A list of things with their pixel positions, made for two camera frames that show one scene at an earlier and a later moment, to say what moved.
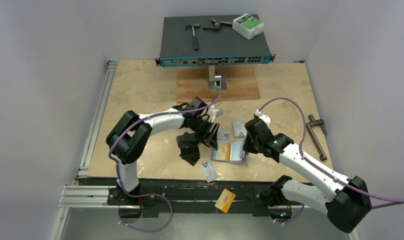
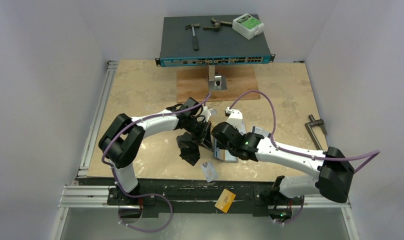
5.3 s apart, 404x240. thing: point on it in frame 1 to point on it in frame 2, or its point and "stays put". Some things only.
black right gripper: x=249 y=139 to x=216 y=145
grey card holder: x=229 y=151 stays put
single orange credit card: x=225 y=200 stays put
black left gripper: x=209 y=139 stays put
